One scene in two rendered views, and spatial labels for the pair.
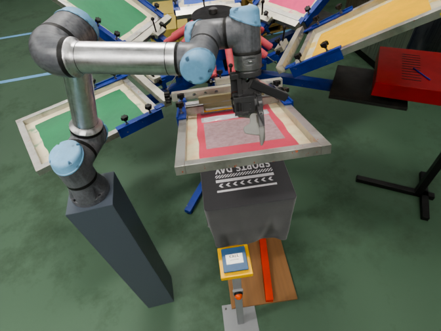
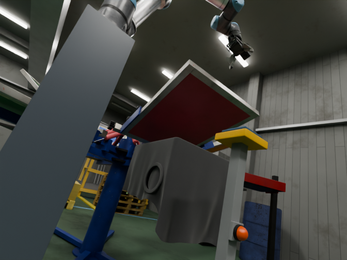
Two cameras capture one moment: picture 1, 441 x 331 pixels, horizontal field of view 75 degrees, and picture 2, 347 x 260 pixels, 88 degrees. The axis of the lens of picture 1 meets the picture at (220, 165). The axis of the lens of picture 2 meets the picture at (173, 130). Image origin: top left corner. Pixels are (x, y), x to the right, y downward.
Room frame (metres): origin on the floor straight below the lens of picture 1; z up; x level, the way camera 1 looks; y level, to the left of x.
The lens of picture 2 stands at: (0.07, 0.48, 0.70)
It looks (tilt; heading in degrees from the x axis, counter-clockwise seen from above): 19 degrees up; 332
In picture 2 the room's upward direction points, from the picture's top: 15 degrees clockwise
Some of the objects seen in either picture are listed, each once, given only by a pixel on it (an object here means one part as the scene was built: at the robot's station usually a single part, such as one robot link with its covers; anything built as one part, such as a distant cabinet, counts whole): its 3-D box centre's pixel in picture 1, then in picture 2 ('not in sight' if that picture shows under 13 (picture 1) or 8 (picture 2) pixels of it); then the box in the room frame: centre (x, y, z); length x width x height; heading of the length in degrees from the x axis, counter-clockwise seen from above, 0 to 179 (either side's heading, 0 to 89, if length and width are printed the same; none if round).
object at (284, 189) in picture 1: (242, 166); not in sight; (1.00, -0.11, 0.95); 0.48 x 0.44 x 0.01; 2
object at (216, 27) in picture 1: (207, 38); (221, 22); (0.74, 0.00, 1.76); 0.11 x 0.11 x 0.08; 78
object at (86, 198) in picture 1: (85, 184); (109, 27); (0.74, 0.53, 1.25); 0.15 x 0.15 x 0.10
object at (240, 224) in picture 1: (250, 224); (201, 195); (0.77, -0.12, 0.74); 0.45 x 0.03 x 0.43; 92
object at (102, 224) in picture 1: (135, 255); (24, 195); (0.74, 0.53, 0.60); 0.18 x 0.18 x 1.20; 8
